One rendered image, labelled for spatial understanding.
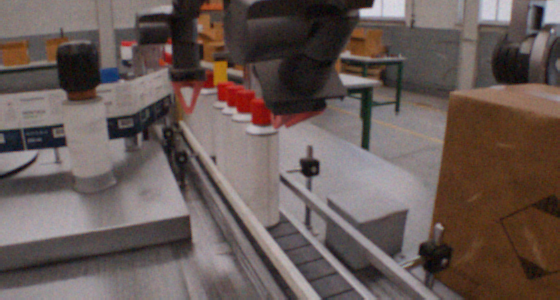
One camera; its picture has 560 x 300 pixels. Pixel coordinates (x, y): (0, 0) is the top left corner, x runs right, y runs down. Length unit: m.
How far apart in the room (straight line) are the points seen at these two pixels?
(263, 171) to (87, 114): 0.37
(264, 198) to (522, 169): 0.36
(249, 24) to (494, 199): 0.34
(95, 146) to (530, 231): 0.72
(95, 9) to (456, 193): 8.12
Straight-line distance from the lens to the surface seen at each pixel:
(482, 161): 0.49
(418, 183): 0.95
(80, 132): 0.78
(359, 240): 0.44
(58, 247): 0.69
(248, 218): 0.58
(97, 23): 8.36
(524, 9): 1.03
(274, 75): 0.43
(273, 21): 0.33
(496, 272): 0.52
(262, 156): 0.56
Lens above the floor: 1.20
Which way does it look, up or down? 18 degrees down
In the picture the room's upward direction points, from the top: straight up
